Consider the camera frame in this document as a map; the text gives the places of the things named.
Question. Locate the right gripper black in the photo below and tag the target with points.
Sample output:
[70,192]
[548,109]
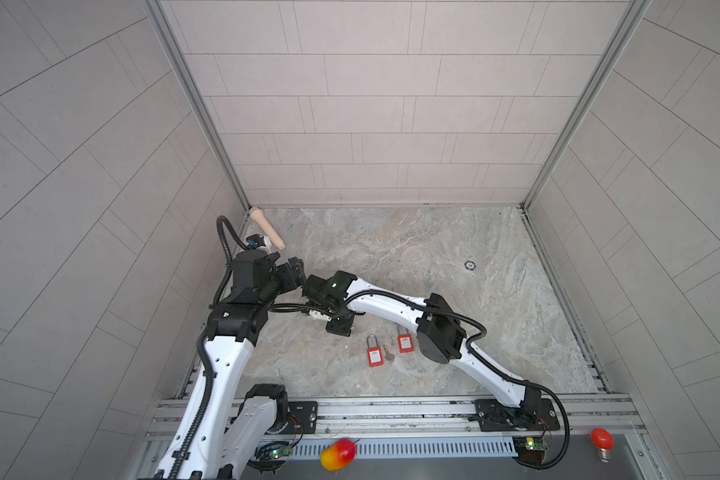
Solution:
[337,328]

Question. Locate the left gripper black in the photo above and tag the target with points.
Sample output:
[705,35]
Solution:
[296,273]

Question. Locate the red padlock with label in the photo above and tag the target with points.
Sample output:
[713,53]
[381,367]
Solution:
[404,340]

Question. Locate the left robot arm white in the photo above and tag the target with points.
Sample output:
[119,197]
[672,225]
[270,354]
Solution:
[209,443]

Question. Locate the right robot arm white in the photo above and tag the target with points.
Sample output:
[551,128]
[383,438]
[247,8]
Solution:
[444,337]

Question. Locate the beige cylinder peg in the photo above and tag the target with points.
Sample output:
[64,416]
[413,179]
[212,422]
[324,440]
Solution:
[259,218]

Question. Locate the red yellow mango toy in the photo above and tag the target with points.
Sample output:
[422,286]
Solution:
[339,455]

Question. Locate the red light bulb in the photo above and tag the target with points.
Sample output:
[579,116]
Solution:
[603,442]

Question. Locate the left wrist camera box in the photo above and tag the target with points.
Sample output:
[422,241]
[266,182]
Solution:
[259,242]

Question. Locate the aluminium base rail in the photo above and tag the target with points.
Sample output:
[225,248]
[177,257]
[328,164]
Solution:
[452,426]

